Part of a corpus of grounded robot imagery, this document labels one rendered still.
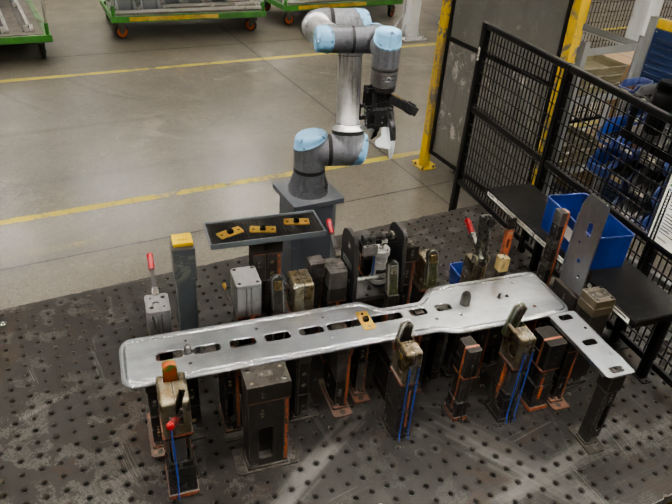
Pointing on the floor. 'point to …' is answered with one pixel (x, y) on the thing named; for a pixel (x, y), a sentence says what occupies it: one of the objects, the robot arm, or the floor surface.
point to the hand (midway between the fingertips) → (382, 149)
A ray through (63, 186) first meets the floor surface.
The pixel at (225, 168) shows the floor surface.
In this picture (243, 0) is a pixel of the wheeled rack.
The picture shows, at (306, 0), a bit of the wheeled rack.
